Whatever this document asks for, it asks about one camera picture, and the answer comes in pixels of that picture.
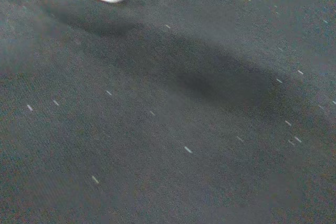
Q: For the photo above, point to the black bench cloth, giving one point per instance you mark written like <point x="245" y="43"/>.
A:
<point x="168" y="119"/>

